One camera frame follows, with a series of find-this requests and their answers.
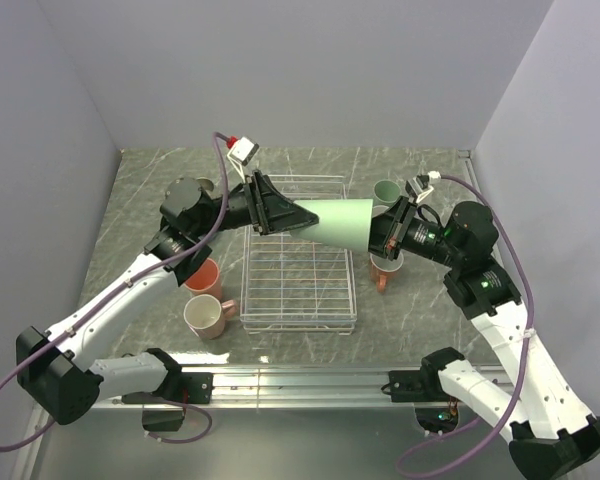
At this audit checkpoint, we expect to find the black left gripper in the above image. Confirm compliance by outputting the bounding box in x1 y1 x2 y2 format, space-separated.
193 170 319 237

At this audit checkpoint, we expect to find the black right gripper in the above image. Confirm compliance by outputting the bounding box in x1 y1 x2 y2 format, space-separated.
342 195 463 267

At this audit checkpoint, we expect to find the light green cup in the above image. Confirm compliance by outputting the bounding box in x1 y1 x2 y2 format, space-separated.
373 179 402 207

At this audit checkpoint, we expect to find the salmon mug white inside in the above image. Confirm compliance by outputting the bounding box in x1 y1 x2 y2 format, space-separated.
369 253 404 293

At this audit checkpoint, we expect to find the pale green tumbler cup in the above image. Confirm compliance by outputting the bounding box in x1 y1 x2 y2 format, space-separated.
290 199 373 253

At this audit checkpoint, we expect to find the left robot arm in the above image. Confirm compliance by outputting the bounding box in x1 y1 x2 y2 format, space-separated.
16 171 319 425

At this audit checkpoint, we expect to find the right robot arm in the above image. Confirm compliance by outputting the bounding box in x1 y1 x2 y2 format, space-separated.
369 198 600 479

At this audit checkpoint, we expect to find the steel cup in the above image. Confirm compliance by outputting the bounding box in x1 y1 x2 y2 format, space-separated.
197 177 215 192

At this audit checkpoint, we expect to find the salmon tumbler cup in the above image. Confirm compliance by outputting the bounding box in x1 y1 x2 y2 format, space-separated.
184 258 223 300

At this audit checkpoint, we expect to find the pink mug white inside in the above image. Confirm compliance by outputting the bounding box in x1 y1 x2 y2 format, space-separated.
183 294 239 340

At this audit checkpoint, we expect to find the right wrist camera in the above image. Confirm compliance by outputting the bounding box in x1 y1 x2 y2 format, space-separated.
405 171 441 205

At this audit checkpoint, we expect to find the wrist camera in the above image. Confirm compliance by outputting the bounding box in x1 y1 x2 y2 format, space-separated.
226 136 259 173
405 171 441 205

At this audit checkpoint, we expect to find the white wire dish rack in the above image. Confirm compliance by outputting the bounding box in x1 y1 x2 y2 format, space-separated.
240 175 357 334

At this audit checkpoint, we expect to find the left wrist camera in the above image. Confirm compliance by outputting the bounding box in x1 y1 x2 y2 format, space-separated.
226 136 259 173

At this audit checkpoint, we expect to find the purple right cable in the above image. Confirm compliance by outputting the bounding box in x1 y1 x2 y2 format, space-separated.
395 172 537 479

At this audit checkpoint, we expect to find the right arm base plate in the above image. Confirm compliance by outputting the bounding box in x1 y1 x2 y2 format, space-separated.
381 369 452 403

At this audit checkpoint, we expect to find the aluminium mounting rail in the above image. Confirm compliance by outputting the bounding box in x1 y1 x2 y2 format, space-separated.
34 364 564 411

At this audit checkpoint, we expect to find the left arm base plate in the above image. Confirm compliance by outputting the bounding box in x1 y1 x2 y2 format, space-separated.
121 372 214 405

